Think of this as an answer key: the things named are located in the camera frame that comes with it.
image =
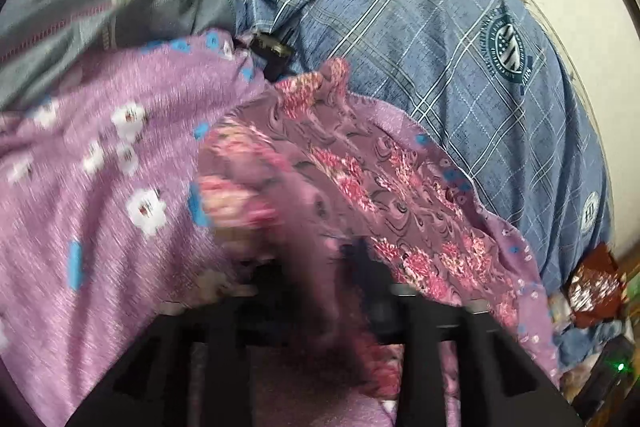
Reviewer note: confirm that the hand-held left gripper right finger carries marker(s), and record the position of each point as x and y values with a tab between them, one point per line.
430	347

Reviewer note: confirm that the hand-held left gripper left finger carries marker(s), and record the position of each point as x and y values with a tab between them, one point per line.
220	347

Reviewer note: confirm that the maroon floral shirt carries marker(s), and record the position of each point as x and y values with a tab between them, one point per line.
360	187

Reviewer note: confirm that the crumpled blue cloth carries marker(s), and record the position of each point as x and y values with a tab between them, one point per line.
590	342

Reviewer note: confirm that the shiny red-brown bag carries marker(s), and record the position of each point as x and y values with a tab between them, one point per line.
595	287

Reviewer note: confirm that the purple floral blanket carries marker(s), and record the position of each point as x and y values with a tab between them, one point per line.
75	187

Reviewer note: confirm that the small black device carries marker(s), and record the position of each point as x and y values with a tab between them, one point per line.
271	49

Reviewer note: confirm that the blue plaid quilt cover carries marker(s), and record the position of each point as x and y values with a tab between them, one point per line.
400	32

